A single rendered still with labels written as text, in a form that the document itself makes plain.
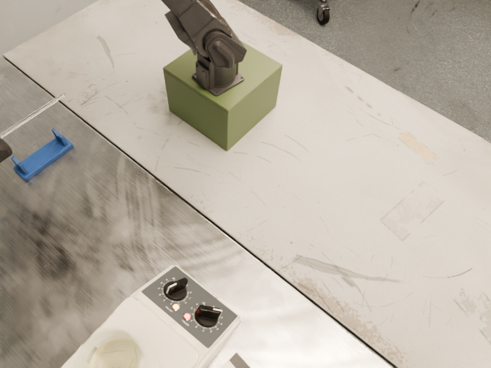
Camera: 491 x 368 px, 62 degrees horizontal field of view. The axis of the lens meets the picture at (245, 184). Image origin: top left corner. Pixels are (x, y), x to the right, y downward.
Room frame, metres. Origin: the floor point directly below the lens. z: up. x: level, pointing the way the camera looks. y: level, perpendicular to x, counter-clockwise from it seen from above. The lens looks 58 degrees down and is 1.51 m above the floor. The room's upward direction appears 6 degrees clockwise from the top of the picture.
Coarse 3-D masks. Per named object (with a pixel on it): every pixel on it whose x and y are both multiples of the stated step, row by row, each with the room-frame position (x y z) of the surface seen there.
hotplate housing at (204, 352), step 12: (156, 276) 0.18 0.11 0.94; (144, 288) 0.16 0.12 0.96; (144, 300) 0.14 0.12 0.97; (156, 312) 0.13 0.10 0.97; (168, 324) 0.11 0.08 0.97; (192, 336) 0.10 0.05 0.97; (228, 336) 0.11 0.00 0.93; (204, 348) 0.09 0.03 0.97; (216, 348) 0.09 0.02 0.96; (204, 360) 0.08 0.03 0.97
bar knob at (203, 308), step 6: (204, 306) 0.14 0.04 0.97; (198, 312) 0.13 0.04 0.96; (204, 312) 0.13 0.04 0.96; (210, 312) 0.14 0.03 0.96; (216, 312) 0.14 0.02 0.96; (198, 318) 0.13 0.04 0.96; (204, 318) 0.13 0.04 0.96; (210, 318) 0.13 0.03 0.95; (216, 318) 0.13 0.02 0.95; (204, 324) 0.12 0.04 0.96; (210, 324) 0.12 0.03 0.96
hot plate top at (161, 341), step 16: (128, 304) 0.13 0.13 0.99; (144, 304) 0.13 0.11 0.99; (112, 320) 0.11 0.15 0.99; (128, 320) 0.11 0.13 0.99; (144, 320) 0.11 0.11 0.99; (160, 320) 0.11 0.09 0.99; (144, 336) 0.09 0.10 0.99; (160, 336) 0.10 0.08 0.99; (176, 336) 0.10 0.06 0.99; (160, 352) 0.08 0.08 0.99; (176, 352) 0.08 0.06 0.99; (192, 352) 0.08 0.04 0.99
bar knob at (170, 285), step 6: (168, 282) 0.17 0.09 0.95; (174, 282) 0.17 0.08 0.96; (180, 282) 0.17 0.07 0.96; (186, 282) 0.17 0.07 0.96; (168, 288) 0.16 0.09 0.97; (174, 288) 0.16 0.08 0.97; (180, 288) 0.17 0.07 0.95; (168, 294) 0.15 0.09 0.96; (174, 294) 0.16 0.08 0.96; (180, 294) 0.16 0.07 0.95; (174, 300) 0.15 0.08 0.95
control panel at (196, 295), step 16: (176, 272) 0.19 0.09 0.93; (160, 288) 0.16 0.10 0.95; (192, 288) 0.17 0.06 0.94; (160, 304) 0.14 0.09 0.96; (192, 304) 0.15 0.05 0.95; (208, 304) 0.15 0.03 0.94; (176, 320) 0.12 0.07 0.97; (192, 320) 0.12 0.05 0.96; (224, 320) 0.13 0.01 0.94; (208, 336) 0.11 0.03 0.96
